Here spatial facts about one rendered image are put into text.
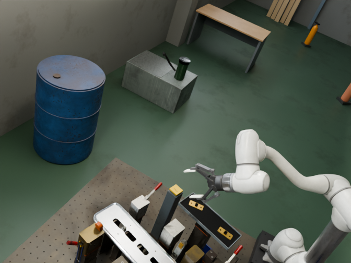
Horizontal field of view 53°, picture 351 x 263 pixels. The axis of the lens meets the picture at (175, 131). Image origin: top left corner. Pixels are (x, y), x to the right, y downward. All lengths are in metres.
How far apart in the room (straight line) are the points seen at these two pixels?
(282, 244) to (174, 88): 2.74
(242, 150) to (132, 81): 3.39
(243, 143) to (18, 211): 2.24
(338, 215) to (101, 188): 1.54
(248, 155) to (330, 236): 0.70
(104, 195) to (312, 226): 2.47
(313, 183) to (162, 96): 3.13
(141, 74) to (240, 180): 3.32
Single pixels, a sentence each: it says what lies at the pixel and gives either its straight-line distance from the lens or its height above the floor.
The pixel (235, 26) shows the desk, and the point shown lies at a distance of 6.47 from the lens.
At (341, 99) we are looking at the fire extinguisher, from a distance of 7.24.
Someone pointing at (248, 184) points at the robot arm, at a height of 1.65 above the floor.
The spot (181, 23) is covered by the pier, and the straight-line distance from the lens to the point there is 6.44.
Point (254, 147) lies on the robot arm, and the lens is 1.61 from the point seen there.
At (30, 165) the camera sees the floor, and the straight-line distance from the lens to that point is 3.68.
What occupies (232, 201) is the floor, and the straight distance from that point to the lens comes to 3.91.
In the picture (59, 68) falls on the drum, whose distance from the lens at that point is 3.37.
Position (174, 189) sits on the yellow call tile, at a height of 1.16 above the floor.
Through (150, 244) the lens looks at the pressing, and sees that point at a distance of 2.03.
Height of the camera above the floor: 2.66
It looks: 37 degrees down
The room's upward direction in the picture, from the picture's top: 20 degrees clockwise
